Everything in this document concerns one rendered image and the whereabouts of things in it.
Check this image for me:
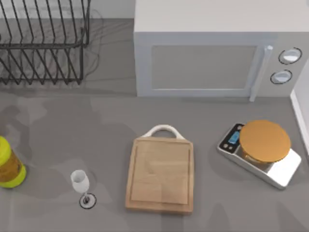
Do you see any large microwave knob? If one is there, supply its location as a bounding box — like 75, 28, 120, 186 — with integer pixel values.
278, 47, 303, 65

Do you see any black wire dish rack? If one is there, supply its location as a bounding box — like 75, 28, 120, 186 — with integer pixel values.
0, 0, 92, 86

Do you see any pale microwave oven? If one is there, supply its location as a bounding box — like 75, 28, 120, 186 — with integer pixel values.
133, 0, 309, 102

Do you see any white wine glass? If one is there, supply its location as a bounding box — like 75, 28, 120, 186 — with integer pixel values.
70, 170, 97, 209

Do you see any yellow-green bottle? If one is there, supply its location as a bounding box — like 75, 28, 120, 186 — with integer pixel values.
0, 135, 27, 189

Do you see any silver kitchen scale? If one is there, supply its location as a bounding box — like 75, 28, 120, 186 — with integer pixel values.
216, 119, 302, 190

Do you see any wooden cutting board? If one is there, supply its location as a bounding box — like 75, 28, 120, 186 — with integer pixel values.
125, 124, 194, 214

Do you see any microwave door handle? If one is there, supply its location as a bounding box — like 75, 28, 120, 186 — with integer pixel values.
249, 44, 274, 102

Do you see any small microwave knob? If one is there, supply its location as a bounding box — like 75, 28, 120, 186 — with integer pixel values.
270, 70, 293, 85

